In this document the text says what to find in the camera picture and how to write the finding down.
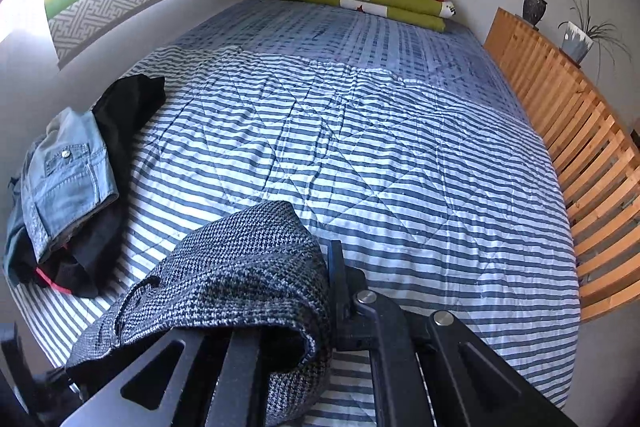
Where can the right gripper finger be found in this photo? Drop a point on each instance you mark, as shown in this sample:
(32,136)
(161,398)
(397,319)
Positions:
(348,330)

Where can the grey houndstooth jacket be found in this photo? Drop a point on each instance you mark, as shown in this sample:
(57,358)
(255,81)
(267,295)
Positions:
(259,267)

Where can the blue white striped duvet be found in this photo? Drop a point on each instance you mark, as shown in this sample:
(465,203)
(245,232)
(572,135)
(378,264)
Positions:
(404,144)

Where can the black garment with pink stripe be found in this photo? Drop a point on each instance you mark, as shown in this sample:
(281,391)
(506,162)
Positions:
(82,265)

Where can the light blue denim jeans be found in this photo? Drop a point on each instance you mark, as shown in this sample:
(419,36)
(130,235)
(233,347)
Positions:
(66,178)

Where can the dark blue jeans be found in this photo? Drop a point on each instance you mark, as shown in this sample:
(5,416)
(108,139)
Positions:
(19,263)

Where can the dark ceramic vase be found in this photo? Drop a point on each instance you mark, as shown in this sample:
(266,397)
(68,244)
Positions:
(533,11)

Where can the potted plant in white pot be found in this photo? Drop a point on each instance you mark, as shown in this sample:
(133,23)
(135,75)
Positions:
(580,37)

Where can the wooden slatted bed frame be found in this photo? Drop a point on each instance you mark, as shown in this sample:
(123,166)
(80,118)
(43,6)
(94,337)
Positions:
(595,160)

